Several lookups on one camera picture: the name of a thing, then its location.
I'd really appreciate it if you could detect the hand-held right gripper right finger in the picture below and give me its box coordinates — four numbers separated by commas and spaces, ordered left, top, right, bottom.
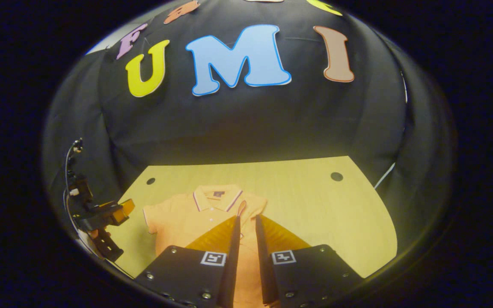
255, 214, 363, 306

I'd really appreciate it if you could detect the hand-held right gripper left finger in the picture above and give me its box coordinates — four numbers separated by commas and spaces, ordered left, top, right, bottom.
134, 215, 241, 308

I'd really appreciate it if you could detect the orange T-shirt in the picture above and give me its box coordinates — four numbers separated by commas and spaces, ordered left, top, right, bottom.
143, 185, 281, 308

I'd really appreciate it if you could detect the black backdrop cloth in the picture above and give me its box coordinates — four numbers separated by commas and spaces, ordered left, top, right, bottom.
43, 0, 457, 261

